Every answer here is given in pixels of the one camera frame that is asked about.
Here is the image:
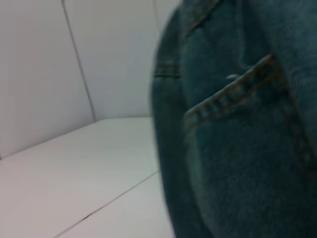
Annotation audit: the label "blue denim shorts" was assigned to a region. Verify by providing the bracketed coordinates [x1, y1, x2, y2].
[149, 0, 317, 238]

